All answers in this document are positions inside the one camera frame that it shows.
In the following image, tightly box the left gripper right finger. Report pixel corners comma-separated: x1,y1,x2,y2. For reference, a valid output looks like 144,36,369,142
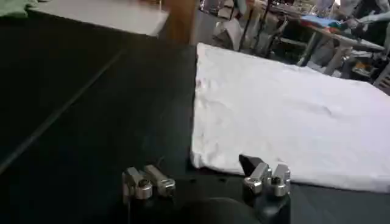
238,154,292,197

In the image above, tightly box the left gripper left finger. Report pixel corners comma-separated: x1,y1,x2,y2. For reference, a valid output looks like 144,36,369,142
121,164,177,202

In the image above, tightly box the white printed t-shirt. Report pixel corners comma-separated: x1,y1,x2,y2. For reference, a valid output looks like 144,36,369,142
190,42,390,194

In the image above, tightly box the black tablecloth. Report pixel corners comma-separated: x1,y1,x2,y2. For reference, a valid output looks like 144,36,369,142
0,12,390,224

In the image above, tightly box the white leaning board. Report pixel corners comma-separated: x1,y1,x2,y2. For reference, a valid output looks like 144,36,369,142
212,18,244,51

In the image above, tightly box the white standing desk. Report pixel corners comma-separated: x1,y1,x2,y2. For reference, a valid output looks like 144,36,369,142
271,5,386,77

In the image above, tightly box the colourful cloth pile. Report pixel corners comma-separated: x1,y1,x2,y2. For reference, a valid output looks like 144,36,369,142
300,14,342,31

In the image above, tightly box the white side table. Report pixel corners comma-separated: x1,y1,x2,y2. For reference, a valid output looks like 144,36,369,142
29,0,170,37

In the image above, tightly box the light green cloth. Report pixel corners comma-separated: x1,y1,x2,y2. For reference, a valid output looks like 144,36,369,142
0,0,39,18

